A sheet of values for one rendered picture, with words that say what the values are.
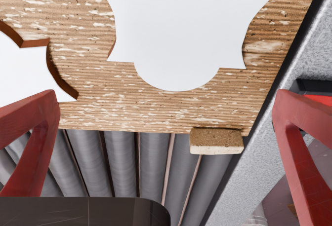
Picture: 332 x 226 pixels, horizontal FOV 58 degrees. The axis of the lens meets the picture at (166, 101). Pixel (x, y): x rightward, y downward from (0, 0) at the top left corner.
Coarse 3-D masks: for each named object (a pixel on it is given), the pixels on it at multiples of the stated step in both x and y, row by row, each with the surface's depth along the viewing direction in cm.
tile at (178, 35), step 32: (128, 0) 20; (160, 0) 20; (192, 0) 20; (224, 0) 20; (256, 0) 20; (128, 32) 23; (160, 32) 22; (192, 32) 22; (224, 32) 22; (160, 64) 25; (192, 64) 25; (224, 64) 25
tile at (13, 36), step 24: (0, 24) 23; (0, 48) 24; (24, 48) 24; (48, 48) 25; (0, 72) 26; (24, 72) 26; (48, 72) 26; (0, 96) 29; (24, 96) 29; (72, 96) 29
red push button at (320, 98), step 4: (304, 96) 31; (308, 96) 31; (312, 96) 31; (316, 96) 31; (320, 96) 31; (324, 96) 31; (328, 96) 31; (316, 100) 31; (320, 100) 31; (324, 100) 31; (328, 100) 31; (328, 104) 32
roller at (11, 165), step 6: (0, 150) 45; (0, 156) 46; (6, 156) 47; (0, 162) 47; (6, 162) 48; (12, 162) 49; (0, 168) 48; (6, 168) 48; (12, 168) 50; (0, 174) 49; (6, 174) 49; (0, 180) 51; (6, 180) 51
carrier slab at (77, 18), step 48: (0, 0) 22; (48, 0) 22; (96, 0) 22; (288, 0) 22; (96, 48) 25; (288, 48) 25; (96, 96) 30; (144, 96) 30; (192, 96) 30; (240, 96) 30
